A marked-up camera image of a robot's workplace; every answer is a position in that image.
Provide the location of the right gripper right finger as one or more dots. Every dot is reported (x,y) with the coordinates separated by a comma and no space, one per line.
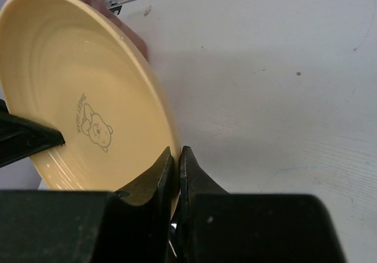
(214,225)

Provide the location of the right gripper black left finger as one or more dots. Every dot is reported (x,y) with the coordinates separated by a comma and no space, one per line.
(128,225)

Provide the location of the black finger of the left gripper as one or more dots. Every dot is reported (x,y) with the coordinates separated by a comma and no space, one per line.
(22,138)

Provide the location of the peach orange plate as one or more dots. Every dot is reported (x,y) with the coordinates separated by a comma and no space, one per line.
(66,66)

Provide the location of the pink translucent plastic bin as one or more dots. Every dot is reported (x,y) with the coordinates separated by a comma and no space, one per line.
(101,7)

